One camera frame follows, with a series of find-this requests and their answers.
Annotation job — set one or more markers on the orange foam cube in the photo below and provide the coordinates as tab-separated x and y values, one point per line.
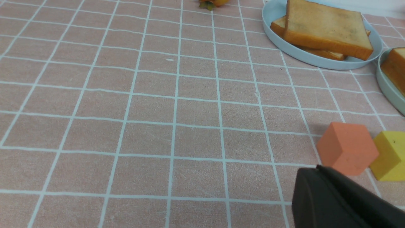
347	148

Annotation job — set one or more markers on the red persimmon fruit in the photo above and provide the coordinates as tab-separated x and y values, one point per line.
211	4

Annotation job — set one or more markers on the yellow foam cube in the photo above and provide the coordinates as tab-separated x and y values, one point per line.
390	164

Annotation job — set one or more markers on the light blue bread plate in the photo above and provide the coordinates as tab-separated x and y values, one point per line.
275	9

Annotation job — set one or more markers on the mint green centre plate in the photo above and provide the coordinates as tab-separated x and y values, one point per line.
389	90

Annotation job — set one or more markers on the toast slice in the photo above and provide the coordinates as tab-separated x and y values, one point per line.
396	58
278	26
395	75
312	25

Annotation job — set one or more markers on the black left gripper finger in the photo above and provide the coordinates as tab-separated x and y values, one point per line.
325	198

